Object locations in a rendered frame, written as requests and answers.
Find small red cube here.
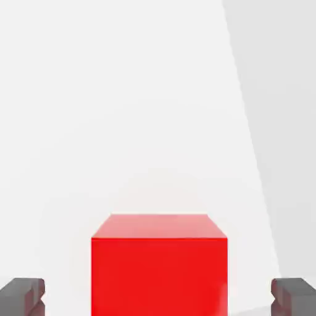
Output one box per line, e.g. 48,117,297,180
90,214,228,316

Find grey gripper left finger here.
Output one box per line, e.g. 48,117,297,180
0,278,46,316

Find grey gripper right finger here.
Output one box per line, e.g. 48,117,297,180
270,278,316,316

